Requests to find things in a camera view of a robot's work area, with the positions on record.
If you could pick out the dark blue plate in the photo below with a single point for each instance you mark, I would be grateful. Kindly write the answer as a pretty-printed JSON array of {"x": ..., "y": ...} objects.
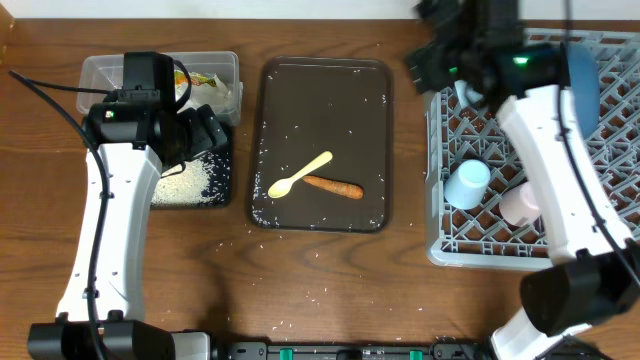
[{"x": 584, "y": 82}]

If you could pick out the white tissue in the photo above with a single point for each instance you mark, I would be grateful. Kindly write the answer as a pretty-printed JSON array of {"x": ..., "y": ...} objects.
[{"x": 218, "y": 98}]

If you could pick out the yellow green snack wrapper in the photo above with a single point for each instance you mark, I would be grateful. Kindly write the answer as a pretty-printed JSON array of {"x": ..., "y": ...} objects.
[{"x": 196, "y": 79}]

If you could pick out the light blue plastic cup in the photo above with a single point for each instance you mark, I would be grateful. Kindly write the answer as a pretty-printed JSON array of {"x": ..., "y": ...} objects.
[{"x": 467, "y": 185}]

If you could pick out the yellow plastic spoon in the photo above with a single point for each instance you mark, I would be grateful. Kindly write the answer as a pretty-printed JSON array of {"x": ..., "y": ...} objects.
[{"x": 283, "y": 186}]

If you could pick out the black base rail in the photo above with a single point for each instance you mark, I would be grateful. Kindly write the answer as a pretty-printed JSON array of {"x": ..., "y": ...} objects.
[{"x": 442, "y": 348}]

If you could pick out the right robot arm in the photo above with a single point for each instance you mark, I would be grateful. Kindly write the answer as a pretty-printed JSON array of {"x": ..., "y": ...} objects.
[{"x": 594, "y": 274}]

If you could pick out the grey dishwasher rack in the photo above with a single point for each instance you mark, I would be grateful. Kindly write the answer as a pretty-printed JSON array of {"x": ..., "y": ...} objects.
[{"x": 480, "y": 237}]

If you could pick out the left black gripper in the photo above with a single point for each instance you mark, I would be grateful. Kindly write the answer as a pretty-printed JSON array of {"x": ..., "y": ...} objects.
[{"x": 207, "y": 132}]

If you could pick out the pink plastic cup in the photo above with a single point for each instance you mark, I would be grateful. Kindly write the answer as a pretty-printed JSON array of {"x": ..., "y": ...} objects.
[{"x": 519, "y": 207}]

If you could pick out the black rectangular tray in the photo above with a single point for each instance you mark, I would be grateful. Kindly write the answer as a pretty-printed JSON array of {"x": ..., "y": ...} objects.
[{"x": 220, "y": 175}]

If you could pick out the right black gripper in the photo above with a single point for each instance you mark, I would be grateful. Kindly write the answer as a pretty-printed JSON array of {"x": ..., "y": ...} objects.
[{"x": 430, "y": 65}]

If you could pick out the clear plastic waste bin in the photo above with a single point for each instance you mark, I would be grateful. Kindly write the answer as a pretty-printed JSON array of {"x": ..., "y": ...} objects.
[{"x": 105, "y": 72}]

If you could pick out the dark brown serving tray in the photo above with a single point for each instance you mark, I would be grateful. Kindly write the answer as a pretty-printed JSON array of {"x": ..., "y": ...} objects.
[{"x": 311, "y": 105}]

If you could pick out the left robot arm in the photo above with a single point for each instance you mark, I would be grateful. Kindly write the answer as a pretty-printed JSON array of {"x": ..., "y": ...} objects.
[{"x": 101, "y": 314}]

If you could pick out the white rice pile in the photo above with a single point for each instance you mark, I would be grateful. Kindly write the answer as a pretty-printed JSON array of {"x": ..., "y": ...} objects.
[{"x": 185, "y": 185}]

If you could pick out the light blue bowl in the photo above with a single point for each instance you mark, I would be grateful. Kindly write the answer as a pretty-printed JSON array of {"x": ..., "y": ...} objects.
[{"x": 467, "y": 96}]

